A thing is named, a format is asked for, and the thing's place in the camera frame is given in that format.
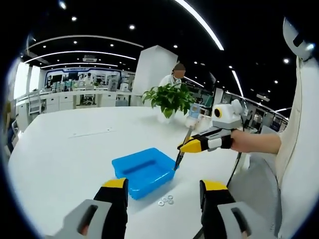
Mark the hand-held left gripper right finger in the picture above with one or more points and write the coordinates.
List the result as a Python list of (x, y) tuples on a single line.
[(216, 206)]

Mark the white office chair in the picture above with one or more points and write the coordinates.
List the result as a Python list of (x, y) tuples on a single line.
[(35, 103)]

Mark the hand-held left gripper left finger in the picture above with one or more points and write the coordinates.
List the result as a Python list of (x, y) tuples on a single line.
[(112, 206)]

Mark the green potted plant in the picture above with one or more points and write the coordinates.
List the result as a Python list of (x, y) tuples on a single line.
[(170, 98)]

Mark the blue plastic container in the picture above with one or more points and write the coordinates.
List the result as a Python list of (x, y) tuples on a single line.
[(147, 171)]

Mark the white headset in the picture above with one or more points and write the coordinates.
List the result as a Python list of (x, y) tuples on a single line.
[(291, 37)]

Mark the small blue white bottle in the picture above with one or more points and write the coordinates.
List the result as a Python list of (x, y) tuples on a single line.
[(194, 112)]

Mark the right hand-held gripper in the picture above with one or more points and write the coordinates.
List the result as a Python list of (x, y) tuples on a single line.
[(225, 115)]

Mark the person's right forearm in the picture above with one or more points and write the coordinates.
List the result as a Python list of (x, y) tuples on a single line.
[(256, 142)]

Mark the black metal tweezers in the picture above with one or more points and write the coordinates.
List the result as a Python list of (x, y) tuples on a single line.
[(180, 157)]

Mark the white table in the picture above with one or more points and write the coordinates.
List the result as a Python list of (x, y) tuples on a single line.
[(74, 161)]

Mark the long white office counter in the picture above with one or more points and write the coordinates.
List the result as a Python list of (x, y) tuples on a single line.
[(67, 98)]

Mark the person's body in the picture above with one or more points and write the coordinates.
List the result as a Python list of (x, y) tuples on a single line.
[(301, 149)]

